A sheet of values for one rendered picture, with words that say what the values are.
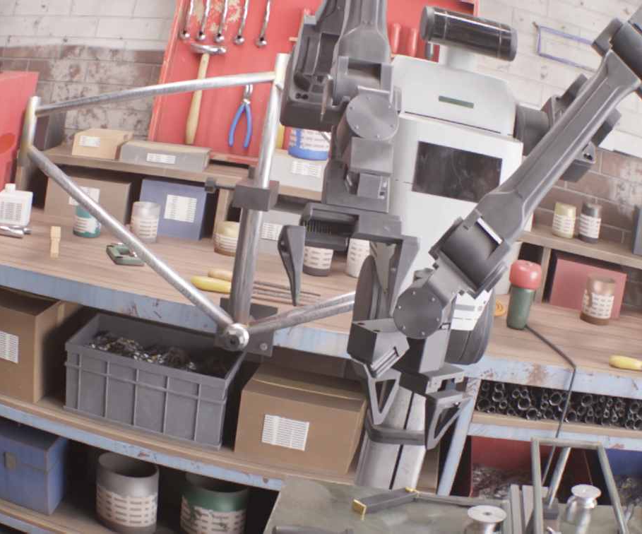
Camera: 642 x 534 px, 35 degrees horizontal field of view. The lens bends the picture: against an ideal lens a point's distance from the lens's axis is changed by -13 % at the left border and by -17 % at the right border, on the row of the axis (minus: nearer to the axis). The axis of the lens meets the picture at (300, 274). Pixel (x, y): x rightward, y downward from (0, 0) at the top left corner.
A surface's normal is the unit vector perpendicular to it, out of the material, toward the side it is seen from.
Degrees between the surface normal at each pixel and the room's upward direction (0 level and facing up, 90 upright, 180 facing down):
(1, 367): 90
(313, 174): 90
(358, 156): 60
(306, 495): 0
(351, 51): 68
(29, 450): 90
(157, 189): 91
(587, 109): 78
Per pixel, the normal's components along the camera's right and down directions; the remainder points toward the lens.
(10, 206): 0.04, 0.24
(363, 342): -0.76, 0.04
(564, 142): -0.12, 0.00
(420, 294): -0.29, 0.18
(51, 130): 0.98, 0.18
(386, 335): 0.63, 0.27
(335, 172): 0.14, -0.27
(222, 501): 0.26, 0.26
